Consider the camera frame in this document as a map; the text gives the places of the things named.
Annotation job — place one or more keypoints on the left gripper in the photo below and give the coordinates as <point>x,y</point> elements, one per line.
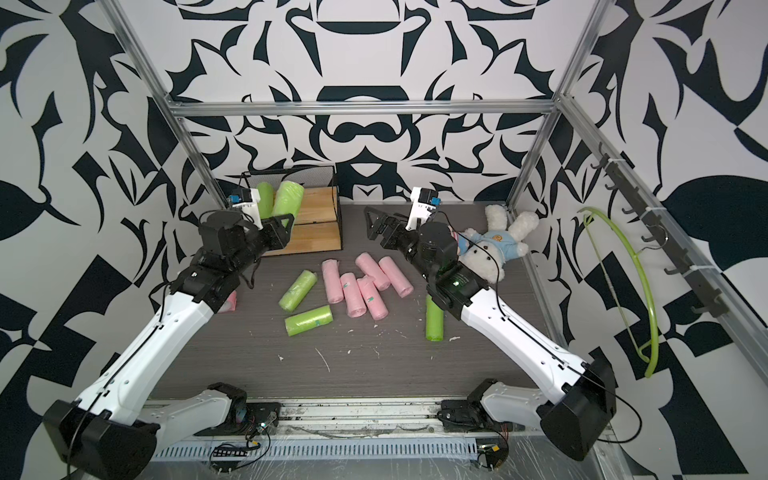
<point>274,233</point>

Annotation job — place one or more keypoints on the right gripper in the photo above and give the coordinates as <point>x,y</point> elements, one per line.
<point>390,243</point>

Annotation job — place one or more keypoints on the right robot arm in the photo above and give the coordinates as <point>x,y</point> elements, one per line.
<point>574,400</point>

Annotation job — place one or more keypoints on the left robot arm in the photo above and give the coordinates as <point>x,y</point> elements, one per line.
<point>106,431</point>

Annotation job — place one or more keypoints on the pink alarm clock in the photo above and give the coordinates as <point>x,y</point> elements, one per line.
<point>230,304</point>

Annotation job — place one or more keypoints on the white teddy bear plush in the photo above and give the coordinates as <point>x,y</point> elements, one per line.
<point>487,253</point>

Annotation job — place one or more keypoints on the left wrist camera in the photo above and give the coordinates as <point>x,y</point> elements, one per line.
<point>247,200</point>

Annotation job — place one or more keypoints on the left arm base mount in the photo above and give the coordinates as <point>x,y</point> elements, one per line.
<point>247,419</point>

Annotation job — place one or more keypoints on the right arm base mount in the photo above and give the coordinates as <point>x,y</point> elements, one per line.
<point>465,416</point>

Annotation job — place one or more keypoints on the black wall hook rail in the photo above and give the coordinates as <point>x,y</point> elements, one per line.
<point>660,236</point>

